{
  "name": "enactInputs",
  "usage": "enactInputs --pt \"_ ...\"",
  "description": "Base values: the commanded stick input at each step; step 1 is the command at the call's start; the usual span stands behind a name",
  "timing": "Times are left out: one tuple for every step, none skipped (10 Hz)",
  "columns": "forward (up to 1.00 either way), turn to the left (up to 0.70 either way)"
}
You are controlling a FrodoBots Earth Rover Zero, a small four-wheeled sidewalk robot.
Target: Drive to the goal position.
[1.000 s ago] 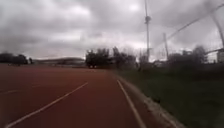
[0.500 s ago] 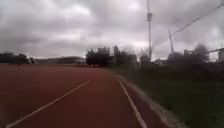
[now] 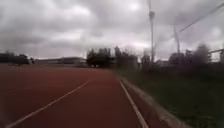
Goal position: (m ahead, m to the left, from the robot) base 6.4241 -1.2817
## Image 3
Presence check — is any low long building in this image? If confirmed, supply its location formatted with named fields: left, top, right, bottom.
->
left=33, top=56, right=88, bottom=66

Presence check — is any red running track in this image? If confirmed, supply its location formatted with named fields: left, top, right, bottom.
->
left=0, top=64, right=174, bottom=128

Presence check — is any green grass verge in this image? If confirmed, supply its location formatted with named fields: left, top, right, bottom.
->
left=113, top=66, right=224, bottom=128

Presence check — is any tall light mast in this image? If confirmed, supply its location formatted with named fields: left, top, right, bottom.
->
left=147, top=0, right=157, bottom=65

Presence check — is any grey kerb strip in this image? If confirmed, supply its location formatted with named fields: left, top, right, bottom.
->
left=115, top=74, right=196, bottom=128

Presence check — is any pole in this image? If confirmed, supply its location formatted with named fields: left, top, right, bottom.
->
left=172, top=26, right=182, bottom=55

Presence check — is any dark building with trees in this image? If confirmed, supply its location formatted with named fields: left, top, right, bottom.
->
left=0, top=51, right=33, bottom=66

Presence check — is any group of dark trees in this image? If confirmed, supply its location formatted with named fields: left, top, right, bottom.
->
left=85, top=46, right=140, bottom=70

